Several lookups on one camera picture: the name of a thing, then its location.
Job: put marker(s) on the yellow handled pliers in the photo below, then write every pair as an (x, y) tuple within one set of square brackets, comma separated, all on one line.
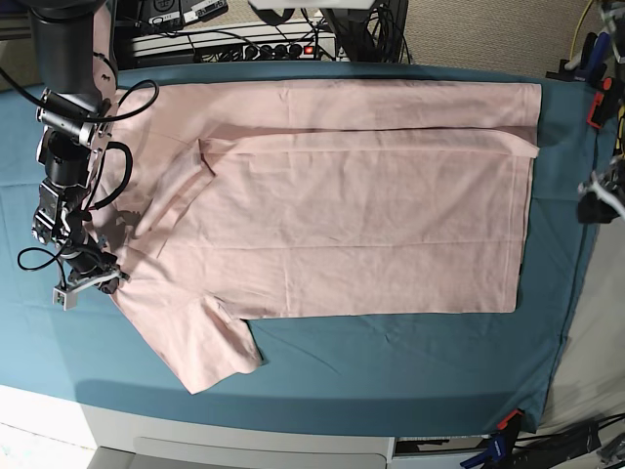
[(618, 152)]

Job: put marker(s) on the white power strip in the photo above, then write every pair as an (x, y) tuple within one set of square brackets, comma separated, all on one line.
[(307, 51)]

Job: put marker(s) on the teal table cloth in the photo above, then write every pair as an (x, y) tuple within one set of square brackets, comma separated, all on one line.
[(387, 375)]

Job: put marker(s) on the orange black clamp right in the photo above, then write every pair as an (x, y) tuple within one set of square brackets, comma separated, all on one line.
[(606, 102)]

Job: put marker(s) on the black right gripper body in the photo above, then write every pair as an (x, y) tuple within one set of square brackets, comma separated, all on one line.
[(91, 266)]

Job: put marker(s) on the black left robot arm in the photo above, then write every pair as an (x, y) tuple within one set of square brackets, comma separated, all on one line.
[(612, 15)]

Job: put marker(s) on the orange blue clamp bottom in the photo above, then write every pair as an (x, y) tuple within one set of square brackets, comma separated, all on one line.
[(500, 444)]

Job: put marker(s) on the blue black clamp top right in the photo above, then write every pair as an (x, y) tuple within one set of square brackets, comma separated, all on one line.
[(588, 66)]

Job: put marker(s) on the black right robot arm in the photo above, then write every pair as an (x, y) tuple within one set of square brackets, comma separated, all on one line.
[(85, 170)]

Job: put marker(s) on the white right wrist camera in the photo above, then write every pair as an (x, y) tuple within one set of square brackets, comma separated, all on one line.
[(64, 297)]

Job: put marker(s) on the pink T-shirt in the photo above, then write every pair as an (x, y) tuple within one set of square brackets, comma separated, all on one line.
[(317, 198)]

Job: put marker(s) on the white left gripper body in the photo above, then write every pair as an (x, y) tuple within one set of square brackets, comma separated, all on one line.
[(608, 186)]

